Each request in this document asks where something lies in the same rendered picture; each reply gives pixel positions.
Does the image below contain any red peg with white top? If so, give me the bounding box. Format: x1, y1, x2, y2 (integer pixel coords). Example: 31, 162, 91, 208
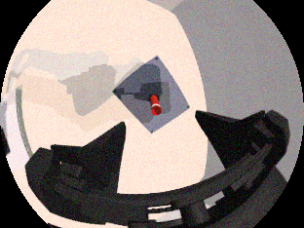
151, 95, 161, 115

